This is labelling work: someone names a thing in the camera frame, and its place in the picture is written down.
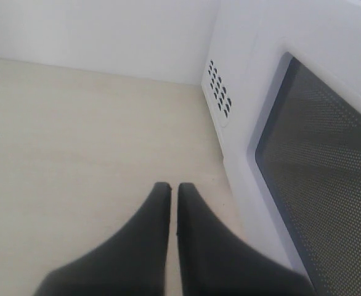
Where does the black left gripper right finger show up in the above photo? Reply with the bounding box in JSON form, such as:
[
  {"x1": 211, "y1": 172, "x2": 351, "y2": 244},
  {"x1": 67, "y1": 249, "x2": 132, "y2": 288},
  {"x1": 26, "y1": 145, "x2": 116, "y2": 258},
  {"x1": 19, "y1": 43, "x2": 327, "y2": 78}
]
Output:
[{"x1": 177, "y1": 183, "x2": 315, "y2": 295}]

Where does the white microwave oven body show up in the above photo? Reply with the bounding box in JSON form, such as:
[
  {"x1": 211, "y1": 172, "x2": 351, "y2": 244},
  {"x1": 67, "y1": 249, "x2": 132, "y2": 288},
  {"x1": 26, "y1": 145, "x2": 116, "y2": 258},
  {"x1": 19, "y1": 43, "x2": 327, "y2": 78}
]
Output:
[{"x1": 207, "y1": 1, "x2": 361, "y2": 164}]

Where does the white microwave door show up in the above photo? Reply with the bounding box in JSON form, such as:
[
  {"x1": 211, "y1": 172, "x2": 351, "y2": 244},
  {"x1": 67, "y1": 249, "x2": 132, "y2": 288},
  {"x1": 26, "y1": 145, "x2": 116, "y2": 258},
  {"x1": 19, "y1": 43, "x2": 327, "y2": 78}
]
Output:
[{"x1": 222, "y1": 35, "x2": 361, "y2": 296}]

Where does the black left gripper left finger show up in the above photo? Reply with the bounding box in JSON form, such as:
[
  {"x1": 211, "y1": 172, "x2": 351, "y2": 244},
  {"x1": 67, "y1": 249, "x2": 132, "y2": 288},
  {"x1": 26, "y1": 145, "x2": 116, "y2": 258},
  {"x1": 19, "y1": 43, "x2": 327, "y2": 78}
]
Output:
[{"x1": 35, "y1": 182, "x2": 171, "y2": 295}]

